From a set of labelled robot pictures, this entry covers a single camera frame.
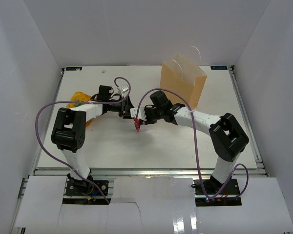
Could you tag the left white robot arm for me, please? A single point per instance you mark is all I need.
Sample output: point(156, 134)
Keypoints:
point(69, 129)

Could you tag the pink candy packet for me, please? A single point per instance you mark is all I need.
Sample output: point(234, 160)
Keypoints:
point(137, 124)

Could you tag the orange yellow chips bag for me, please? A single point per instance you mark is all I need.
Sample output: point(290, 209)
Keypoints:
point(78, 97)

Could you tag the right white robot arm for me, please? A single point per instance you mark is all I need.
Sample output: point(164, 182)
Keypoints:
point(228, 137)

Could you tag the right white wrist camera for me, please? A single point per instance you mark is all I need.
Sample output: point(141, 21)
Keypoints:
point(135, 112)

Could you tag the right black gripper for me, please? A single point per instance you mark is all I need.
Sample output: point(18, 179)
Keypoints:
point(147, 121)

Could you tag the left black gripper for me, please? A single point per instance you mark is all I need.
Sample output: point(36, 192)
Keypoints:
point(125, 106)

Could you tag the brown paper bag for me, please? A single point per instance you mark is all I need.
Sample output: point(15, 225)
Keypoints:
point(183, 76)

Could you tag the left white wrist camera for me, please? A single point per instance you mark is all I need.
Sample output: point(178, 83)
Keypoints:
point(123, 90)

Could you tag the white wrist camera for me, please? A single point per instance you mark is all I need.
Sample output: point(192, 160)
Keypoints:
point(123, 90)
point(135, 112)

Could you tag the left blue table label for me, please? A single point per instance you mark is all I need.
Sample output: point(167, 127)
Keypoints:
point(76, 68)

